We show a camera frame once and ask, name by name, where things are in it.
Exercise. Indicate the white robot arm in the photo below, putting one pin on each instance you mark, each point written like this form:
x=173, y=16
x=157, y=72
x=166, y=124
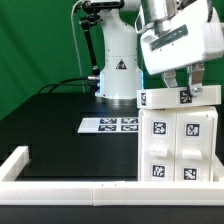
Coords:
x=122, y=29

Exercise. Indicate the white U-shaped frame fence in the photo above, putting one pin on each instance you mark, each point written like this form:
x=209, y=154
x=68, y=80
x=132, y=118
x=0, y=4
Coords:
x=15, y=192

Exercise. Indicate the white box with marker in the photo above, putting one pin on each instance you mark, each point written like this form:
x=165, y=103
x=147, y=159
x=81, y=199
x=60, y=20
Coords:
x=164, y=98

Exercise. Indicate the white cabinet body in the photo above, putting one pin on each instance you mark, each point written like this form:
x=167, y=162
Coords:
x=176, y=112

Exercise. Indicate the white flat marker plate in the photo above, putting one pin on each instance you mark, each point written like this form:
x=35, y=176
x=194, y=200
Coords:
x=109, y=125

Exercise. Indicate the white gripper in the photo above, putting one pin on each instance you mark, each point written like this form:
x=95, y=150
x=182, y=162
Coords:
x=195, y=36

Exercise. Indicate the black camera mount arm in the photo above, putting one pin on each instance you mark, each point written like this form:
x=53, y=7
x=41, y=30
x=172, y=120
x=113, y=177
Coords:
x=92, y=8

